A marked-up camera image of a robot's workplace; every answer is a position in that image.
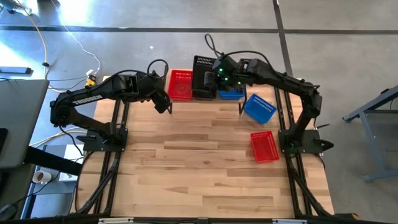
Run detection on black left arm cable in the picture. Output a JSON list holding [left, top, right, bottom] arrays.
[[108, 58, 170, 81]]

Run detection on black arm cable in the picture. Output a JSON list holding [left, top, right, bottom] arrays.
[[204, 33, 274, 68], [108, 58, 170, 81]]

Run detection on black desk leg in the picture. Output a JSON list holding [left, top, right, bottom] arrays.
[[23, 145, 84, 177]]

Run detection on white box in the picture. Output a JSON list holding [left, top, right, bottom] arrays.
[[58, 144, 85, 183]]

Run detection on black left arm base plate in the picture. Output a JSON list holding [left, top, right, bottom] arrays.
[[76, 128, 129, 153]]

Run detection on wooden shelf black legs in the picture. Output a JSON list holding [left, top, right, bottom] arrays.
[[162, 64, 249, 115]]

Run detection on silver metal bracket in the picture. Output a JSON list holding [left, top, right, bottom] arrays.
[[98, 217, 134, 224], [272, 218, 308, 224]]

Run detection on yellow white power plug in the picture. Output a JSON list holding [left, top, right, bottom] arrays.
[[85, 68, 98, 88]]

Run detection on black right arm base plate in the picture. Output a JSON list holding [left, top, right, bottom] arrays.
[[278, 128, 336, 155]]

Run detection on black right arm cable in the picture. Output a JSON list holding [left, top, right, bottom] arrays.
[[204, 33, 274, 68]]

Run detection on blue plastic basket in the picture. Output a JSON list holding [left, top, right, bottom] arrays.
[[218, 88, 247, 101], [243, 93, 278, 125]]

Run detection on grey desk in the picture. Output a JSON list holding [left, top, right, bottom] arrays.
[[0, 79, 50, 170]]

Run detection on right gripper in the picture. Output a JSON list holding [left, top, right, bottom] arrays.
[[203, 55, 236, 91]]

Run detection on black flat device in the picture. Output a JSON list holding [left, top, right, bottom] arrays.
[[0, 66, 33, 75]]

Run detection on black metal table frame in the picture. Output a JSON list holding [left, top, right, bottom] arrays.
[[70, 76, 335, 218]]

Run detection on yellow floor cable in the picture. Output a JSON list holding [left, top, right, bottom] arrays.
[[15, 0, 94, 95]]

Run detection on red plastic basket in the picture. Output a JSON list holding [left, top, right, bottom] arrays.
[[249, 130, 280, 164], [167, 68, 194, 102]]

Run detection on blue-grey metal table frame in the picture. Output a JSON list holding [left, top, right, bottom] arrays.
[[343, 84, 398, 183]]

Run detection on white floor cable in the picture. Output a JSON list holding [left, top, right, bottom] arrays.
[[57, 18, 103, 75]]

